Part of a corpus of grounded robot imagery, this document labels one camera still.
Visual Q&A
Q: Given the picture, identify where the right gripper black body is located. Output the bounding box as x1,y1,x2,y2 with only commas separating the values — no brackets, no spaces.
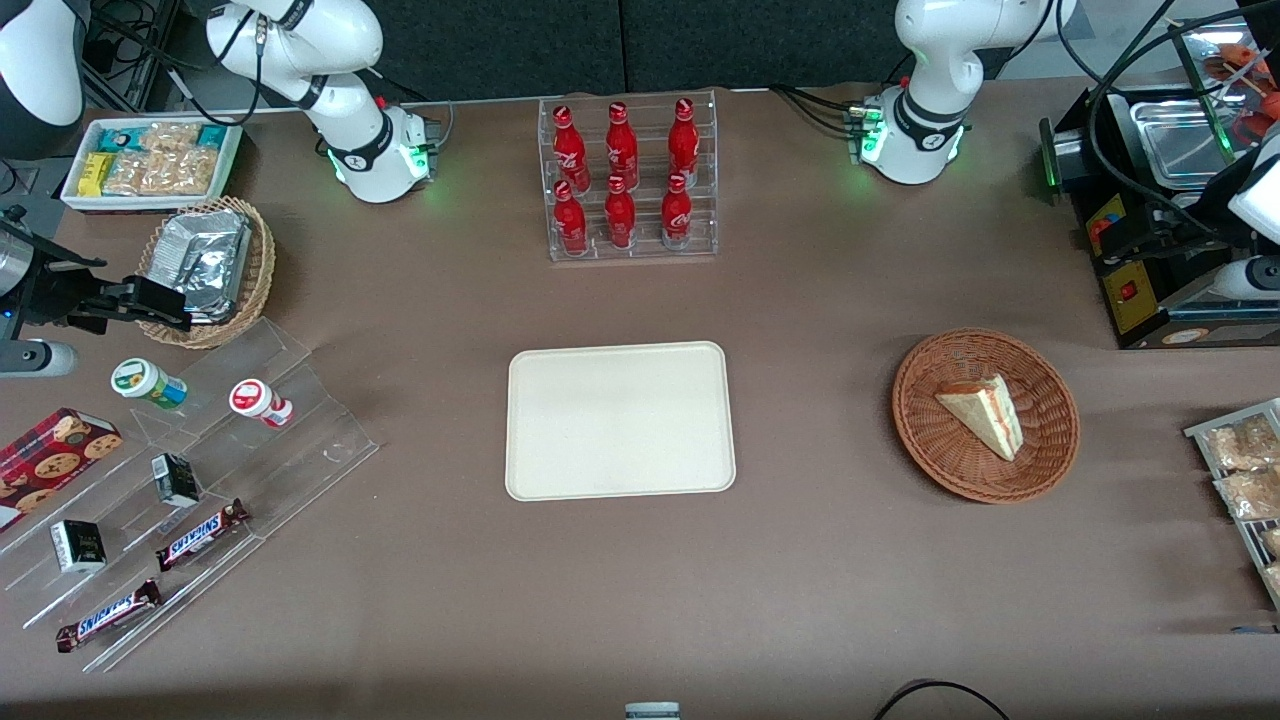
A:
0,235,107,334

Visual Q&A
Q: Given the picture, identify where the triangular sandwich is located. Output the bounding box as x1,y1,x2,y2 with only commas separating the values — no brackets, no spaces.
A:
934,374,1025,462

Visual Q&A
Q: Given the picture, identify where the aluminium foil tray stack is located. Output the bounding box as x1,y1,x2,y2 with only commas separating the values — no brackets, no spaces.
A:
155,208,253,323

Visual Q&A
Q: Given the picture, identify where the stainless steel tray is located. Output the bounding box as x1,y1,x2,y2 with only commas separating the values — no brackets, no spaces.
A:
1130,100,1243,188

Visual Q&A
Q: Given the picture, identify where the light tan wicker basket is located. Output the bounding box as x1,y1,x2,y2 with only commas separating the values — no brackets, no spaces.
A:
137,196,277,350

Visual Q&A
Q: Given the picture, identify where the white rectangular snack tray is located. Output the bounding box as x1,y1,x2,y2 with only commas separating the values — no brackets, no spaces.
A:
60,118,244,213

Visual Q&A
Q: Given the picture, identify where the round brown wicker basket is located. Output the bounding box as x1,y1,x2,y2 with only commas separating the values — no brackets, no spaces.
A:
892,328,1082,505

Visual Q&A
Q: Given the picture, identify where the cream plastic serving tray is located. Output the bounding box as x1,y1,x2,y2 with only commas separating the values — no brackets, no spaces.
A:
505,341,737,502

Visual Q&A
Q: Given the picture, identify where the black food warmer yellow panel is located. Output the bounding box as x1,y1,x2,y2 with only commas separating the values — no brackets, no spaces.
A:
1039,15,1280,351

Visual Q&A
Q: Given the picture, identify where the green lid yogurt cup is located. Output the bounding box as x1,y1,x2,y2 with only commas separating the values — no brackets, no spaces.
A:
110,357,188,411

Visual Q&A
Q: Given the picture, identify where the clear bag of nuts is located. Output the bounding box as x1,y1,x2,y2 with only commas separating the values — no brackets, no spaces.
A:
145,148,220,196
140,122,201,153
103,152,151,196

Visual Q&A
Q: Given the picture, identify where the red tartan cookie box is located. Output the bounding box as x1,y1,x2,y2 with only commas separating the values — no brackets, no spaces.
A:
0,407,124,532

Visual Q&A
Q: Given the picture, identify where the red lid yogurt cup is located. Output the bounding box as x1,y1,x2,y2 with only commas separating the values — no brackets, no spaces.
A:
229,378,294,429

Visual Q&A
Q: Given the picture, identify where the small black carton box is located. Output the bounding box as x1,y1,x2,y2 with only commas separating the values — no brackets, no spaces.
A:
151,452,201,509
50,519,107,574

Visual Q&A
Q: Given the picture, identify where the clear acrylic stepped riser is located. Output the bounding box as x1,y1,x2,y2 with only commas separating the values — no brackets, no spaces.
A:
128,318,379,546
0,415,256,673

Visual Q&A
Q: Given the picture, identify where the Snickers chocolate bar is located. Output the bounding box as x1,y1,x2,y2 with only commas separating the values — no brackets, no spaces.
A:
155,498,251,573
55,578,163,654

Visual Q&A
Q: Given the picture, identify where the red Coca-Cola bottle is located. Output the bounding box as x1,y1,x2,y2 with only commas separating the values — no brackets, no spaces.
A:
661,173,693,249
553,180,589,256
668,97,700,181
552,104,591,193
605,101,641,189
604,176,637,249

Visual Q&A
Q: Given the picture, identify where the clear acrylic bottle rack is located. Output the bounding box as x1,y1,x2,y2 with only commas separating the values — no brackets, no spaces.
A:
538,88,719,263

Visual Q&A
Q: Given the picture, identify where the thick black cable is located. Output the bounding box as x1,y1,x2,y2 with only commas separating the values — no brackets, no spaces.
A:
1085,0,1280,226

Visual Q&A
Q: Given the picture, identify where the grey wire rack tray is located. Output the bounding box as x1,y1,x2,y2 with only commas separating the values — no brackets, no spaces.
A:
1185,398,1280,611

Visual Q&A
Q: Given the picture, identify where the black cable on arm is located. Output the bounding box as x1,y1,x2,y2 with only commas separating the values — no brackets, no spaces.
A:
165,0,269,128

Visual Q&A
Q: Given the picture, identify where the black base cable bundle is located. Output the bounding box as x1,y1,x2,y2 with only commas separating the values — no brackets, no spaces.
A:
768,84,863,137

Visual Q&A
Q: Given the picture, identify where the black looped cable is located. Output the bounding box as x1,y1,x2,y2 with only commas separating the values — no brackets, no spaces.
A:
873,679,1013,720

